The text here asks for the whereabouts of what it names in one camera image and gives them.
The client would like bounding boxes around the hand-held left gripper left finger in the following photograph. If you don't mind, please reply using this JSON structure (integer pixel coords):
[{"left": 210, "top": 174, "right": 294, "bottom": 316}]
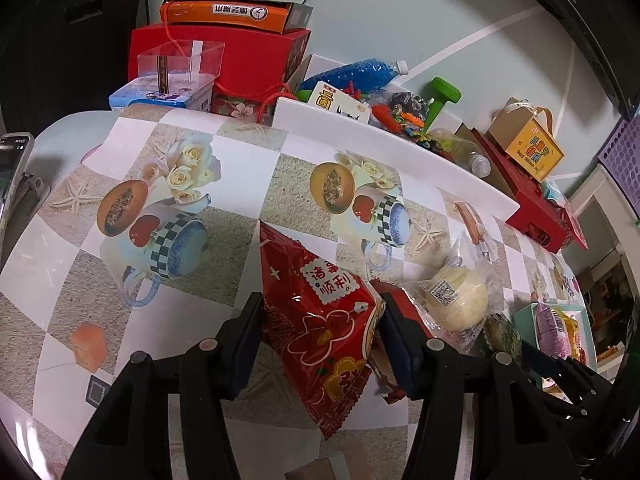
[{"left": 70, "top": 292, "right": 265, "bottom": 480}]

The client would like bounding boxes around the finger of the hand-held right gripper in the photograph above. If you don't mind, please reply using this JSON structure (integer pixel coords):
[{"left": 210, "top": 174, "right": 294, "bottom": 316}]
[{"left": 520, "top": 340, "right": 572, "bottom": 379}]

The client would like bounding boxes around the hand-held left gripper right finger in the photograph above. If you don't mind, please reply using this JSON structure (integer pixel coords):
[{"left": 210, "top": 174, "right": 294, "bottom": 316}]
[{"left": 380, "top": 294, "right": 586, "bottom": 480}]

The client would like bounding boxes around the white tray with teal rim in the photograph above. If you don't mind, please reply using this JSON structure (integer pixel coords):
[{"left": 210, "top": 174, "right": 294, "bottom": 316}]
[{"left": 514, "top": 301, "right": 598, "bottom": 391}]

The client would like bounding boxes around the red patterned snack packet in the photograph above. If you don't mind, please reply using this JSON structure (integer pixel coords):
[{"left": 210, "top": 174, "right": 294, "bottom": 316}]
[{"left": 259, "top": 221, "right": 386, "bottom": 445}]

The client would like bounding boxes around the purple snack packet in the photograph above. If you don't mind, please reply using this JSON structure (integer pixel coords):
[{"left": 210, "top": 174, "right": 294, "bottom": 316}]
[{"left": 532, "top": 302, "right": 571, "bottom": 358}]

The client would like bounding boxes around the green white snack packet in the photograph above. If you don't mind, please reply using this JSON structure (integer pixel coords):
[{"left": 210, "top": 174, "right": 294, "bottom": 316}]
[{"left": 475, "top": 312, "right": 523, "bottom": 361}]

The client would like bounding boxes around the round pastry in clear wrapper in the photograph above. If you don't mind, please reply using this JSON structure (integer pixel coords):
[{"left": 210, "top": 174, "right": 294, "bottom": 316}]
[{"left": 402, "top": 235, "right": 493, "bottom": 356}]

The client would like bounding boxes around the printed tablecloth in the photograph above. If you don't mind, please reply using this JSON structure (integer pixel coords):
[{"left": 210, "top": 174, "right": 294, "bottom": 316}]
[{"left": 0, "top": 102, "right": 586, "bottom": 480}]

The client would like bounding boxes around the red patterned box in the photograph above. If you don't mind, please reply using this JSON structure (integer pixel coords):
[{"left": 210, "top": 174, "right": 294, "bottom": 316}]
[{"left": 547, "top": 199, "right": 590, "bottom": 252}]

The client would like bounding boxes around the red gift box with cutout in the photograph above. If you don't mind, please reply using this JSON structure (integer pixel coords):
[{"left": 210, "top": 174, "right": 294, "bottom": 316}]
[{"left": 470, "top": 127, "right": 566, "bottom": 256}]

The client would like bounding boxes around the light blue packet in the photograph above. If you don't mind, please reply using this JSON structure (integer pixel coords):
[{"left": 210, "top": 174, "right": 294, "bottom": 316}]
[{"left": 542, "top": 180, "right": 568, "bottom": 206}]

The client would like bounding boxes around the white shelf unit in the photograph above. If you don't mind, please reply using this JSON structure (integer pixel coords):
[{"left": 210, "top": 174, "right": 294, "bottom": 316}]
[{"left": 567, "top": 162, "right": 640, "bottom": 381}]

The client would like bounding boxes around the clear plastic bottle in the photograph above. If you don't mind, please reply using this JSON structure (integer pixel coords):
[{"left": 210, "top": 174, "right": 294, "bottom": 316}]
[{"left": 435, "top": 130, "right": 493, "bottom": 178}]

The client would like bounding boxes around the purple perforated basket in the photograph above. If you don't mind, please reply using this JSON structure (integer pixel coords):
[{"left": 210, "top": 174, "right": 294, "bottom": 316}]
[{"left": 597, "top": 112, "right": 640, "bottom": 196}]

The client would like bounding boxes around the red floral bag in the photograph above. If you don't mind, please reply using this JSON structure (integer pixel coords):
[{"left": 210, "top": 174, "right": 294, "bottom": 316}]
[{"left": 211, "top": 80, "right": 301, "bottom": 123}]

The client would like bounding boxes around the pile of colourful toys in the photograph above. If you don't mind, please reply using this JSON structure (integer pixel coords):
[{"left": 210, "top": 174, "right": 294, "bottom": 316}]
[{"left": 345, "top": 80, "right": 451, "bottom": 153}]

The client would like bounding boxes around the yellow card box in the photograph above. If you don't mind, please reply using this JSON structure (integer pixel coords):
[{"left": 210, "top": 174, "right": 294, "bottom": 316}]
[{"left": 306, "top": 81, "right": 372, "bottom": 126}]

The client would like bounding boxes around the blue tin box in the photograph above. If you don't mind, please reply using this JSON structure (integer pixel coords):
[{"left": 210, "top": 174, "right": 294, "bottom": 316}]
[{"left": 108, "top": 79, "right": 216, "bottom": 113}]

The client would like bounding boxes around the green dumbbell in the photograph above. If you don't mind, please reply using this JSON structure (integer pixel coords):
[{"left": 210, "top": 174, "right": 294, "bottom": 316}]
[{"left": 422, "top": 76, "right": 463, "bottom": 128}]

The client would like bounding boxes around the cardboard box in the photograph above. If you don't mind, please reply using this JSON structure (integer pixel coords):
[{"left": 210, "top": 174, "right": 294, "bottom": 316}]
[{"left": 287, "top": 52, "right": 518, "bottom": 201}]

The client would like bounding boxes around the clear plastic box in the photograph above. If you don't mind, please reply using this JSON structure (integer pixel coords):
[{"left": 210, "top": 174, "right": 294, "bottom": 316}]
[{"left": 136, "top": 39, "right": 226, "bottom": 92}]

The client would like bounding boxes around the large red box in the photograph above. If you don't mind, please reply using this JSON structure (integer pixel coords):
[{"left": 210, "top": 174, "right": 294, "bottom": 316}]
[{"left": 127, "top": 22, "right": 312, "bottom": 92}]

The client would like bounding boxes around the blue bead bottle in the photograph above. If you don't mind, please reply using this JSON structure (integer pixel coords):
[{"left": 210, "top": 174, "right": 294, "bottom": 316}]
[{"left": 299, "top": 59, "right": 410, "bottom": 92}]

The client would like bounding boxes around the black handheld device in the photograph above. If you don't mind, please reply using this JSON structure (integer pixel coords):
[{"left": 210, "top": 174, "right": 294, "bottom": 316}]
[{"left": 0, "top": 132, "right": 51, "bottom": 231}]

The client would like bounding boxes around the orange carton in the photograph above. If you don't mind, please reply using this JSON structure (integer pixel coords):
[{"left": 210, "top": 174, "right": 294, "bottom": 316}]
[{"left": 160, "top": 0, "right": 313, "bottom": 36}]

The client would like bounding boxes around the dark cabinet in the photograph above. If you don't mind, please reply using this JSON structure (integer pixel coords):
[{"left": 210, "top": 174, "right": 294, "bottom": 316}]
[{"left": 0, "top": 0, "right": 151, "bottom": 121}]

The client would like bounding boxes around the tan gift box with handle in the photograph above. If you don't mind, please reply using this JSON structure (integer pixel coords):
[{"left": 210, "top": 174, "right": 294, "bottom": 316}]
[{"left": 487, "top": 97, "right": 566, "bottom": 181}]

